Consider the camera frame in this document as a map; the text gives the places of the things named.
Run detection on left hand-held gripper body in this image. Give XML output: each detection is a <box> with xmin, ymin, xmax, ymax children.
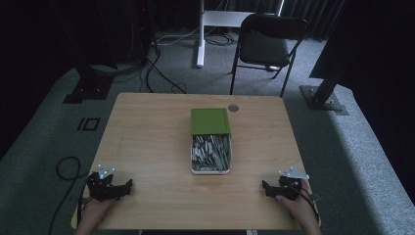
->
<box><xmin>85</xmin><ymin>164</ymin><xmax>124</xmax><ymax>202</ymax></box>

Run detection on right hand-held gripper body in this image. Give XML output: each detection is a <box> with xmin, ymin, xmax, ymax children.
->
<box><xmin>273</xmin><ymin>166</ymin><xmax>310</xmax><ymax>202</ymax></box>

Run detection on person's right hand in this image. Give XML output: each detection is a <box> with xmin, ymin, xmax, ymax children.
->
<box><xmin>275</xmin><ymin>178</ymin><xmax>316</xmax><ymax>226</ymax></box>

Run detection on person's left hand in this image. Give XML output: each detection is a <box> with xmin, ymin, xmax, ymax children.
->
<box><xmin>81</xmin><ymin>196</ymin><xmax>117</xmax><ymax>226</ymax></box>

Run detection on white drawer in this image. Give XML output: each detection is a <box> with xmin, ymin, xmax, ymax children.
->
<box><xmin>190</xmin><ymin>132</ymin><xmax>233</xmax><ymax>175</ymax></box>

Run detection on green drawer box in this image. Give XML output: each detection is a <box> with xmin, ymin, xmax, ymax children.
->
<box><xmin>190</xmin><ymin>108</ymin><xmax>232</xmax><ymax>136</ymax></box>

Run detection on black metal stand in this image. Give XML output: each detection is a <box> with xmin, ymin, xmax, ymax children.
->
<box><xmin>63</xmin><ymin>48</ymin><xmax>115</xmax><ymax>105</ymax></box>
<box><xmin>300</xmin><ymin>58</ymin><xmax>349</xmax><ymax>117</ymax></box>

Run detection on black folding chair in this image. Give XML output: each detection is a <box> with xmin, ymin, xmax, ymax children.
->
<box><xmin>229</xmin><ymin>13</ymin><xmax>309</xmax><ymax>99</ymax></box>

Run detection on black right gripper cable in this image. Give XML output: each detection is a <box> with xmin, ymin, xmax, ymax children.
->
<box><xmin>288</xmin><ymin>182</ymin><xmax>321</xmax><ymax>224</ymax></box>

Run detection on black floor cable loop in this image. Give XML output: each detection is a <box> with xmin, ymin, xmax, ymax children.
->
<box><xmin>47</xmin><ymin>156</ymin><xmax>90</xmax><ymax>235</ymax></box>

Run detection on pile of grey wall plugs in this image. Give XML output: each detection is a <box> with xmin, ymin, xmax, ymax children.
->
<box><xmin>191</xmin><ymin>134</ymin><xmax>231</xmax><ymax>172</ymax></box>

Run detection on black floor cables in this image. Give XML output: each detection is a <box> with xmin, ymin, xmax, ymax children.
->
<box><xmin>138</xmin><ymin>45</ymin><xmax>188</xmax><ymax>95</ymax></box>

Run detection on white floor cables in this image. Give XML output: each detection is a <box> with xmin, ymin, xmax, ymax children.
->
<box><xmin>156</xmin><ymin>26</ymin><xmax>237</xmax><ymax>47</ymax></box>

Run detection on white desk frame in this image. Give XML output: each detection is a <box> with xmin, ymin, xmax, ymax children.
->
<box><xmin>195</xmin><ymin>0</ymin><xmax>286</xmax><ymax>69</ymax></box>

